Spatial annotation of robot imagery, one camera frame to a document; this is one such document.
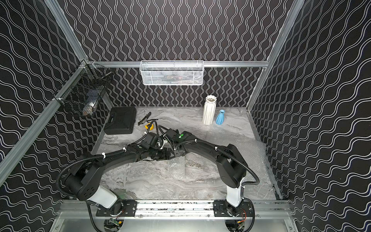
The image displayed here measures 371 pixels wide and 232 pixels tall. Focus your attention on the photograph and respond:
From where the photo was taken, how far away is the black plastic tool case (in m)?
1.02

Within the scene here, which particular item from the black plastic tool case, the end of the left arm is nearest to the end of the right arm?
the end of the left arm

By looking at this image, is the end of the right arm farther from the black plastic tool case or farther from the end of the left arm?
the black plastic tool case

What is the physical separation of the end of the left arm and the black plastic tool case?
0.36 m
